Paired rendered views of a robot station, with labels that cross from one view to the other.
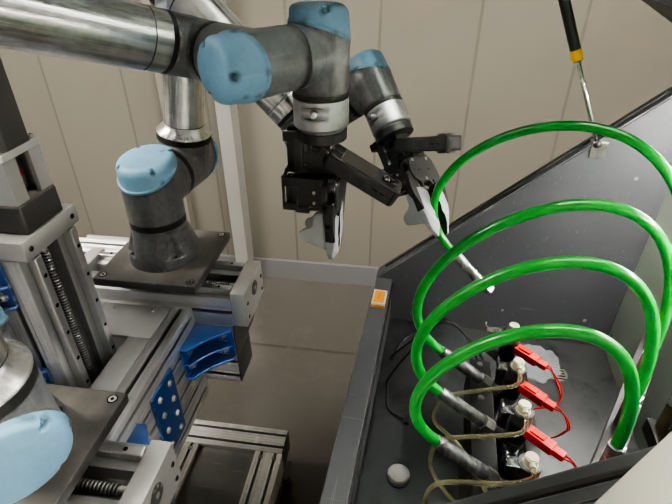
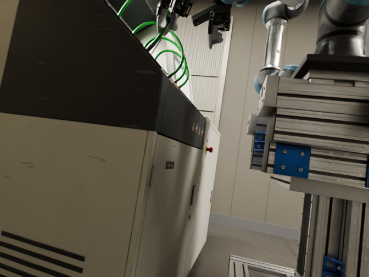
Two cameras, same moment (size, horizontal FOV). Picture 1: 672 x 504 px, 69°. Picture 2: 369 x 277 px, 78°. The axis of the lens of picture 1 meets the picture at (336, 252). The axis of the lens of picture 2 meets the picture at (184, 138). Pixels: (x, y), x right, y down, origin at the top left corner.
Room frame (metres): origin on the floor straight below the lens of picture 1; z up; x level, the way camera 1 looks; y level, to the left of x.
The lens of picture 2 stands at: (1.57, 0.02, 0.73)
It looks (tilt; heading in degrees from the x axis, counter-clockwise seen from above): 5 degrees up; 184
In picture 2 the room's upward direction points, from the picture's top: 9 degrees clockwise
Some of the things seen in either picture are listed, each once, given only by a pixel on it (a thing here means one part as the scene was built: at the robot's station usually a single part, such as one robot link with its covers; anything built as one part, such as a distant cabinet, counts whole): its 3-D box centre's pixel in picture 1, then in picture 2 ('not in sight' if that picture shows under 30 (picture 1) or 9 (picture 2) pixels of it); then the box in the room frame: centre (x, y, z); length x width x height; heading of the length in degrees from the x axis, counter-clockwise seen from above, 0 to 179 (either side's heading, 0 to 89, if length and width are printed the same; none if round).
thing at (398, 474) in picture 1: (398, 475); not in sight; (0.51, -0.11, 0.84); 0.04 x 0.04 x 0.01
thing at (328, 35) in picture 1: (318, 51); not in sight; (0.65, 0.02, 1.51); 0.09 x 0.08 x 0.11; 134
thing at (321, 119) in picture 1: (320, 113); not in sight; (0.65, 0.02, 1.43); 0.08 x 0.08 x 0.05
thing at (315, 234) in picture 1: (318, 237); (216, 40); (0.64, 0.03, 1.25); 0.06 x 0.03 x 0.09; 78
